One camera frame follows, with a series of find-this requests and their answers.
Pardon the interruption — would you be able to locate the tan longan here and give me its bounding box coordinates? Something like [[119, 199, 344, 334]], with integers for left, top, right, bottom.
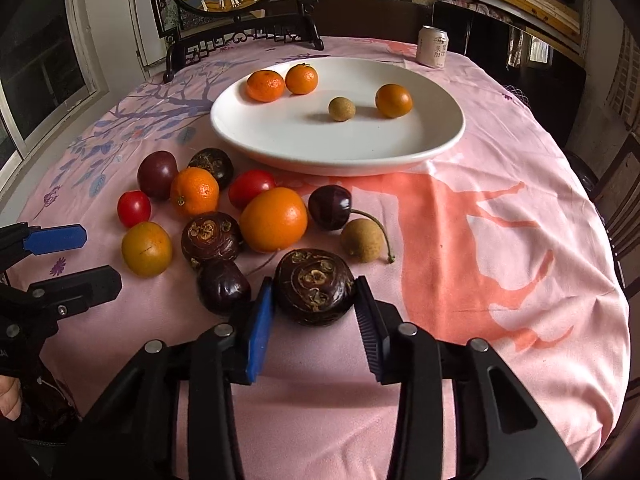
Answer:
[[340, 218, 386, 263]]

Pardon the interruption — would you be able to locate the mandarin with dark spot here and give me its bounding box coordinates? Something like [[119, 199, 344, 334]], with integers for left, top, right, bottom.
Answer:
[[245, 70, 286, 103]]

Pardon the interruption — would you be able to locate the mandarin with green stem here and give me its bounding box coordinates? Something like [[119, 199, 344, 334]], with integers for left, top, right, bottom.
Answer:
[[285, 62, 320, 96]]

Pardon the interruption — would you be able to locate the large dark water chestnut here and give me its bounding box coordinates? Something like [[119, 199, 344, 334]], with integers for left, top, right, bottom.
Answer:
[[273, 248, 357, 328]]

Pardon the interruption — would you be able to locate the medium dark water chestnut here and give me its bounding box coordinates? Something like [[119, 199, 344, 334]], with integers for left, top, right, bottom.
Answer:
[[180, 211, 245, 271]]

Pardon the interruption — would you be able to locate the dark purple plum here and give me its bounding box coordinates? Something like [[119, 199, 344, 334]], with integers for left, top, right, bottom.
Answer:
[[136, 150, 179, 200]]

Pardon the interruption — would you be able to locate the white drink can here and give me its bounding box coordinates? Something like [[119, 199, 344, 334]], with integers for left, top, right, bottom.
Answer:
[[416, 25, 449, 69]]

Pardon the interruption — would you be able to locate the small dark water chestnut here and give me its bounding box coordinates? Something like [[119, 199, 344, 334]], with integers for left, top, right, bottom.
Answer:
[[187, 147, 235, 189]]

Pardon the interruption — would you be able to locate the smooth orange kumquat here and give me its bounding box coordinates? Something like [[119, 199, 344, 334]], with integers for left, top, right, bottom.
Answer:
[[375, 83, 414, 119]]

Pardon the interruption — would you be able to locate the pink printed tablecloth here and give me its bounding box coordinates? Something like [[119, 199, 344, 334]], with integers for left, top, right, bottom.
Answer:
[[5, 35, 631, 480]]

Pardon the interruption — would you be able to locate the small round longan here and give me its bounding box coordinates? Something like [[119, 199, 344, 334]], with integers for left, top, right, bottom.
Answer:
[[328, 96, 357, 123]]

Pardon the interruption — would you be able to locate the dark wooden chair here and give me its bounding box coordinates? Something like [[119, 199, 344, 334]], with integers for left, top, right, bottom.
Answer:
[[565, 132, 640, 301]]

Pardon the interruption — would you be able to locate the dark wrinkled purple fruit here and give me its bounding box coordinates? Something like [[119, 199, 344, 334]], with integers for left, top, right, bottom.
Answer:
[[196, 258, 252, 317]]

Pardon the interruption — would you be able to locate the white framed window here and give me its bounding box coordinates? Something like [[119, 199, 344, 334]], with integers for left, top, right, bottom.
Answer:
[[0, 0, 111, 196]]

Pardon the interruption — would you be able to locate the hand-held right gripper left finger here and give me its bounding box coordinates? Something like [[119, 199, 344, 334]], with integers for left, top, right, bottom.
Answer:
[[65, 276, 276, 480]]

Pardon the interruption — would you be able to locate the red cherry tomato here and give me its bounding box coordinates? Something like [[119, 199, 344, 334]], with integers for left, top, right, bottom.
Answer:
[[228, 169, 277, 211], [117, 190, 152, 229]]

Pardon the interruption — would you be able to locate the large smooth orange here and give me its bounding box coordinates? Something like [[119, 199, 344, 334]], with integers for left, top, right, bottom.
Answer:
[[239, 186, 309, 254]]

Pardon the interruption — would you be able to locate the dimpled mandarin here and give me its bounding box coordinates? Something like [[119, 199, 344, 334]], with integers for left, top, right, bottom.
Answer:
[[170, 167, 220, 219]]

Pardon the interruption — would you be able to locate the yellow orange plum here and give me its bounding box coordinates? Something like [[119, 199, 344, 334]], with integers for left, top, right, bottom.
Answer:
[[121, 221, 174, 278]]

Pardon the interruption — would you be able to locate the white oval plate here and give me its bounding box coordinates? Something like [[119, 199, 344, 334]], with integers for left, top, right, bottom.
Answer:
[[209, 56, 467, 177]]

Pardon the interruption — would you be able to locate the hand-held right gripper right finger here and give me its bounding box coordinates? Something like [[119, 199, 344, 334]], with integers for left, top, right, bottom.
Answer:
[[353, 275, 584, 480]]

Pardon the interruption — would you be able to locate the dark cherry with stem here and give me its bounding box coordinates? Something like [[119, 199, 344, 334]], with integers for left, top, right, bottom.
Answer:
[[307, 185, 396, 264]]

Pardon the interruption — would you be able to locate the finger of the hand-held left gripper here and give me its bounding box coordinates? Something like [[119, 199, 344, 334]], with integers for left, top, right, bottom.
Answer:
[[0, 223, 88, 264], [0, 265, 124, 361]]

